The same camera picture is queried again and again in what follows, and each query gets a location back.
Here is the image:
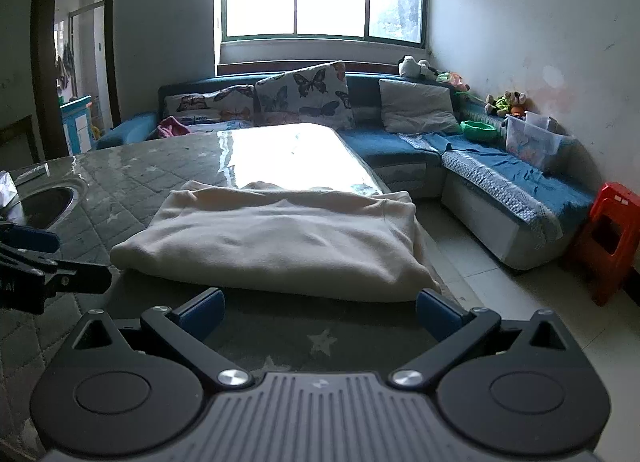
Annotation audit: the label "green orange plush toy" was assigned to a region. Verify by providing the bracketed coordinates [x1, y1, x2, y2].
[436, 71, 471, 93]

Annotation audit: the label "cream shirt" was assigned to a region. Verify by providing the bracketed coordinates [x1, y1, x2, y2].
[110, 180, 443, 304]

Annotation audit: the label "clear plastic storage box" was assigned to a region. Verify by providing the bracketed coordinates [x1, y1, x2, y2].
[504, 111, 566, 173]

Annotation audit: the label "red plastic stool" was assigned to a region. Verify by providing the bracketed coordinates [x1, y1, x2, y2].
[565, 182, 640, 307]

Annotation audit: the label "white lace sofa cover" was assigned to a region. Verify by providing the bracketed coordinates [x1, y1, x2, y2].
[400, 134, 563, 243]

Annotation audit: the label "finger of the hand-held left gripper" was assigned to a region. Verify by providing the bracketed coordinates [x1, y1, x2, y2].
[0, 223, 61, 255]
[0, 242, 113, 299]

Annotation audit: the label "panda plush toy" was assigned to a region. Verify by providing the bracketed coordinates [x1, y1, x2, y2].
[398, 55, 441, 82]

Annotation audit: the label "pink tissue pack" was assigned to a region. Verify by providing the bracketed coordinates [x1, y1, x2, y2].
[0, 171, 18, 208]

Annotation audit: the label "hanging clothes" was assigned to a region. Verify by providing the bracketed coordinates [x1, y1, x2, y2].
[56, 42, 76, 90]

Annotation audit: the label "long butterfly print pillow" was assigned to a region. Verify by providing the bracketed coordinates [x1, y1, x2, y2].
[162, 84, 256, 120]

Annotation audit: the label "blue sofa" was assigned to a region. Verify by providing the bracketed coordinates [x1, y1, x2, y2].
[95, 71, 598, 272]

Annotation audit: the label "green plastic bowl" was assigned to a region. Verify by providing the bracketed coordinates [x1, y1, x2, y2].
[460, 119, 500, 141]

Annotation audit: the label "round recessed steel basin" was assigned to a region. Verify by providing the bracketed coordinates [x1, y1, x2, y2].
[10, 179, 88, 233]

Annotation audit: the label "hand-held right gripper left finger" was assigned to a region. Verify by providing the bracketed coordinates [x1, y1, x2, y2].
[71, 287, 254, 390]

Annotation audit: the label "pile of small plush toys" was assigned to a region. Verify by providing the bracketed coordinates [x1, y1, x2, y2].
[484, 89, 532, 119]

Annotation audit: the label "dark wooden door frame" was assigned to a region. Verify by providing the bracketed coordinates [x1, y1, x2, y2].
[31, 0, 121, 160]

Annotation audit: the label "blue cloth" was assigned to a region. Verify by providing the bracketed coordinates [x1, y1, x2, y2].
[425, 132, 596, 223]

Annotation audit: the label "pink garment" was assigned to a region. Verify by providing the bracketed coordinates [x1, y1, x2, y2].
[156, 116, 192, 140]

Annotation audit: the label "grey quilted star table cover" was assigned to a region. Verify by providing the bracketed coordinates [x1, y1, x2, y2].
[0, 123, 461, 462]

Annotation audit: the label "large butterfly print pillow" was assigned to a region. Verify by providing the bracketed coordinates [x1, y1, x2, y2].
[254, 61, 356, 130]

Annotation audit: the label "flat butterfly print pillow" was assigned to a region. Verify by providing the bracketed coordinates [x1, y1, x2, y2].
[187, 109, 257, 134]

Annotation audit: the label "white remote control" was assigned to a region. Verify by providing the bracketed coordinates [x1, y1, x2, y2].
[15, 165, 50, 183]

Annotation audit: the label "blue white toy cabinet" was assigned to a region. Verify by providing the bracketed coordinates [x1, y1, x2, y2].
[60, 96, 98, 154]

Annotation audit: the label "dark wooden cabinet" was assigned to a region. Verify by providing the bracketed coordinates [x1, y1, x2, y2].
[0, 114, 41, 168]

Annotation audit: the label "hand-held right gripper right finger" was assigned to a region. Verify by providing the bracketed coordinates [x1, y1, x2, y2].
[389, 288, 572, 389]

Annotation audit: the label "grey pillow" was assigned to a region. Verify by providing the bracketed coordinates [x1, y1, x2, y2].
[378, 78, 461, 135]

